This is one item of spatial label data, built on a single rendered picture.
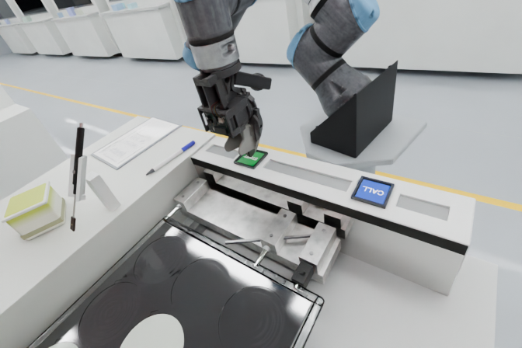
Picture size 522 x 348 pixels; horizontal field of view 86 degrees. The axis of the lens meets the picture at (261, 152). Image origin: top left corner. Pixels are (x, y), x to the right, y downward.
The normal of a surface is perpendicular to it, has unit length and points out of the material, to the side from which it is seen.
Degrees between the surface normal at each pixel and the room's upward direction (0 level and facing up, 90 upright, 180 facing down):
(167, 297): 0
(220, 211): 0
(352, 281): 0
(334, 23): 87
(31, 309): 90
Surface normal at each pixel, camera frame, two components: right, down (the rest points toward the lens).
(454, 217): -0.19, -0.79
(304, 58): -0.58, 0.43
